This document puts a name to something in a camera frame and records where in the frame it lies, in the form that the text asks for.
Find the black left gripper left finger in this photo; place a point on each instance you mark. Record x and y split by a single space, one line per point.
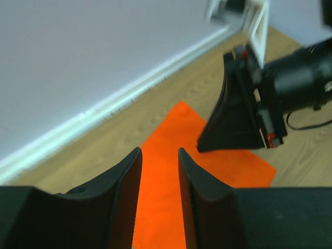
97 214

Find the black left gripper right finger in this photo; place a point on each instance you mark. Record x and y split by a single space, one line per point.
217 215

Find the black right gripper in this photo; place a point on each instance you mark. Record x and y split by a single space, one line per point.
247 114

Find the orange t shirt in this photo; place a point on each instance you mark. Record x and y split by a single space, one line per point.
159 222

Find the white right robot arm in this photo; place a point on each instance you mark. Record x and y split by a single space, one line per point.
302 79

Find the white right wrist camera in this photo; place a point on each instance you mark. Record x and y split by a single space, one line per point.
250 17

